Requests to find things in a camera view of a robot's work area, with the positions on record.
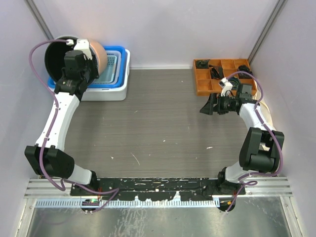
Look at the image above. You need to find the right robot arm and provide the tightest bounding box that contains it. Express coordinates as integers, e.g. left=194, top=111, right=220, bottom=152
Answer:
left=200, top=84, right=284, bottom=195

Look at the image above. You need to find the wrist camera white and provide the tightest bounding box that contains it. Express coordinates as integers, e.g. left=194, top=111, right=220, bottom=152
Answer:
left=74, top=39, right=93, bottom=60
left=219, top=78, right=233, bottom=97

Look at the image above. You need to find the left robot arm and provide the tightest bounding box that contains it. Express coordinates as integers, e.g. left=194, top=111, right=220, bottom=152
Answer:
left=24, top=49, right=99, bottom=196

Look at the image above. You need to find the blue yellow part in tray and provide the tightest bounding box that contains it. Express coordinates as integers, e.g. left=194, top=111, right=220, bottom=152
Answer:
left=228, top=77, right=241, bottom=90

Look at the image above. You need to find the cream cloth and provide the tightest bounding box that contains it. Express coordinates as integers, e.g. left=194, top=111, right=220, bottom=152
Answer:
left=255, top=79, right=278, bottom=151

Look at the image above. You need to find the light blue perforated basket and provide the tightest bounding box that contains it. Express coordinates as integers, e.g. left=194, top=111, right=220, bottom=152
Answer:
left=93, top=50, right=121, bottom=85

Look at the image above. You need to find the orange plastic container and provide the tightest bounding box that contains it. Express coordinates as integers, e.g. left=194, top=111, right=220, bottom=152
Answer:
left=88, top=39, right=108, bottom=75

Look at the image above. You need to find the white plastic tub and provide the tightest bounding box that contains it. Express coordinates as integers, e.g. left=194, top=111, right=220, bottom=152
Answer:
left=53, top=48, right=131, bottom=101

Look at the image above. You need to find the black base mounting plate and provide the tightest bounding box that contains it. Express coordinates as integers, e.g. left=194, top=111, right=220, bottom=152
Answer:
left=70, top=177, right=246, bottom=202

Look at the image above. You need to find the large black container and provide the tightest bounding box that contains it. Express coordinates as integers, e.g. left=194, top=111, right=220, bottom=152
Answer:
left=44, top=36, right=78, bottom=82

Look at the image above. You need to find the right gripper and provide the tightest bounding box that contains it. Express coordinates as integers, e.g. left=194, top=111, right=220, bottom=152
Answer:
left=200, top=93, right=236, bottom=115

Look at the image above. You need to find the blue plastic basket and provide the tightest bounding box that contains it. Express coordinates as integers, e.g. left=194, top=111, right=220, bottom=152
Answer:
left=47, top=46, right=126, bottom=88

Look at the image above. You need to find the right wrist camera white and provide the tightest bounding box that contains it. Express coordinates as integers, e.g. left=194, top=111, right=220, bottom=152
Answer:
left=219, top=78, right=233, bottom=97

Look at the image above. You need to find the aluminium rail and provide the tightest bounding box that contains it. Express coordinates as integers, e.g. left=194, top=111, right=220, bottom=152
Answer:
left=24, top=177, right=292, bottom=212

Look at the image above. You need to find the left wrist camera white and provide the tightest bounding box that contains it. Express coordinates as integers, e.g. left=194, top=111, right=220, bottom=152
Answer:
left=74, top=39, right=93, bottom=60

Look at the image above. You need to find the black part in tray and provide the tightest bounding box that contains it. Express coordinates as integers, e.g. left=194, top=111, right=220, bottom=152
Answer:
left=195, top=59, right=209, bottom=69

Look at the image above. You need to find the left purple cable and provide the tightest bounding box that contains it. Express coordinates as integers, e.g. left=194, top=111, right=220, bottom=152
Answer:
left=29, top=39, right=119, bottom=214

